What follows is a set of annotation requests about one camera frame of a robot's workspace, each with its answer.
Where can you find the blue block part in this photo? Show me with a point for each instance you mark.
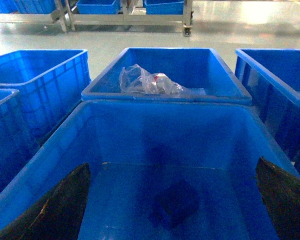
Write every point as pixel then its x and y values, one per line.
pixel 174 205

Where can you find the blue bin with red bags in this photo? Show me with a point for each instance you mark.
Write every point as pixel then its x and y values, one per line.
pixel 272 77

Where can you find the blue bin with plastic bag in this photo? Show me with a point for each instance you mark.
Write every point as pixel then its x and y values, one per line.
pixel 201 71

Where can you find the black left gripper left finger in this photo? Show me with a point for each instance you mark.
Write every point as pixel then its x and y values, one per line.
pixel 56 215

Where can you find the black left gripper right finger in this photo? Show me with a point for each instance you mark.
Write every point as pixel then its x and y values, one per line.
pixel 280 191

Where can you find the empty blue target bin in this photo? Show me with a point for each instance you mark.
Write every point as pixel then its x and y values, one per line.
pixel 137 149

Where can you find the clear plastic bag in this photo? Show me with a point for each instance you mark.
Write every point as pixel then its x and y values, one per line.
pixel 135 79

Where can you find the blue bin far left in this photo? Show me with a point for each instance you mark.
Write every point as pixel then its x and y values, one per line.
pixel 50 83

